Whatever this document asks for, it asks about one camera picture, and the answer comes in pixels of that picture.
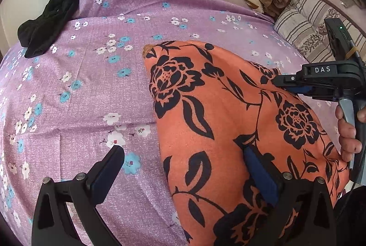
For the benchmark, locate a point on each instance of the person's right hand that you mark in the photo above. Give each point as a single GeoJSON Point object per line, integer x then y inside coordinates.
{"type": "Point", "coordinates": [348, 137]}

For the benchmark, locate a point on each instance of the orange black floral garment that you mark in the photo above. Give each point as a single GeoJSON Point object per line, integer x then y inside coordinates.
{"type": "Point", "coordinates": [223, 108]}

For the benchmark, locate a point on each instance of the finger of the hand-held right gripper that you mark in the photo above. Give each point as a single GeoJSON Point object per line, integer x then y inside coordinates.
{"type": "Point", "coordinates": [288, 80]}

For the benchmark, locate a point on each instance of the purple floral bedsheet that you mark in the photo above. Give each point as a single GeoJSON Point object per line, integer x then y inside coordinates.
{"type": "Point", "coordinates": [85, 91]}

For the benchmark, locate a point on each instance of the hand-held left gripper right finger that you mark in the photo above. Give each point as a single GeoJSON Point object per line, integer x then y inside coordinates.
{"type": "Point", "coordinates": [263, 174]}

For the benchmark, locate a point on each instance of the black cloth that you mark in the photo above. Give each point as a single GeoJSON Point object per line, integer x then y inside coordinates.
{"type": "Point", "coordinates": [48, 26]}

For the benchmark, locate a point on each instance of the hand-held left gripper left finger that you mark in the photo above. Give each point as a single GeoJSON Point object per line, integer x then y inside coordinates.
{"type": "Point", "coordinates": [105, 177]}

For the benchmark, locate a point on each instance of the striped beige pillow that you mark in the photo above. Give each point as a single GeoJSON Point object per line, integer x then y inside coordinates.
{"type": "Point", "coordinates": [306, 26]}

